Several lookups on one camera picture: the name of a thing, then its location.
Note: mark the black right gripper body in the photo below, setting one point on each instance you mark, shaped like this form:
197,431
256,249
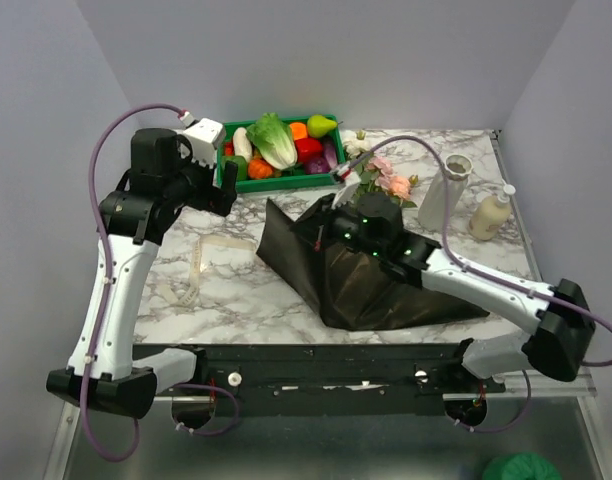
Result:
337,226

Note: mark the small pink rose stem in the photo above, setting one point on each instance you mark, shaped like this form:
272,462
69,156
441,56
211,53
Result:
379,164

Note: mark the purple eggplant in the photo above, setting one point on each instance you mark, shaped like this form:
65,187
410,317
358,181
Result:
330,154

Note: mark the yellow-green pear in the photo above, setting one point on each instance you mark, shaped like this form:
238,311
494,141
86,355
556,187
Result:
318,126

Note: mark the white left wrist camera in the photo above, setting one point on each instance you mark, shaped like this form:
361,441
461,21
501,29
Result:
205,138

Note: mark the peach pink rose stem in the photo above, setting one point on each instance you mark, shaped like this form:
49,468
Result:
374,181

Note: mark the white radish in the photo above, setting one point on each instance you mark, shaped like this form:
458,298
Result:
242,145

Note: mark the cream ribbon gold text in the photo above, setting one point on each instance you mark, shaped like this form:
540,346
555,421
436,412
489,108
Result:
201,263

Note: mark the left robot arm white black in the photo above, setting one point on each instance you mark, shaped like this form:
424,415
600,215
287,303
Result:
170,170

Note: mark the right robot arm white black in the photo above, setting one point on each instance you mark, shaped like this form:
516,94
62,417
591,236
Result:
554,324

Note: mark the green bell pepper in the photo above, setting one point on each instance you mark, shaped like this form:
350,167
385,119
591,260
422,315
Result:
241,164

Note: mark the white ribbed vase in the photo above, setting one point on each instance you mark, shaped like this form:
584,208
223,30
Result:
445,192

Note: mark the green cloth bundle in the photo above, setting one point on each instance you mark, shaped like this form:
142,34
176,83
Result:
521,466

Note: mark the orange pumpkin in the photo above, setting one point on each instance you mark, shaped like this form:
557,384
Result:
259,169

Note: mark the white flower stem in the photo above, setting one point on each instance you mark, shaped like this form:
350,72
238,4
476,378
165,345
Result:
355,143

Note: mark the black wrapping paper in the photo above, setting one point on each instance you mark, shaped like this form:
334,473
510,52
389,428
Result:
348,291

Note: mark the green romaine lettuce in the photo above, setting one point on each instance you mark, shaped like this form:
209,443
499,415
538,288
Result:
273,138

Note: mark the cream pump lotion bottle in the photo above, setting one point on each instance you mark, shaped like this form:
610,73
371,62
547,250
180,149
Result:
491,214

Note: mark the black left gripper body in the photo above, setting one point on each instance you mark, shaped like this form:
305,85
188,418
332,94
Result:
197,189

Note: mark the orange bell pepper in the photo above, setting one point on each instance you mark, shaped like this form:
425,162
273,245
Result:
299,130

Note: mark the large pink rose stem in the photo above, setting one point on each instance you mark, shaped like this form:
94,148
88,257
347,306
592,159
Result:
399,189

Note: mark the purple cabbage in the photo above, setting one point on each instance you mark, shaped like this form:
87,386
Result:
316,166

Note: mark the red bell pepper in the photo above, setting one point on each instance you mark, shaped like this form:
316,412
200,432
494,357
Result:
307,149

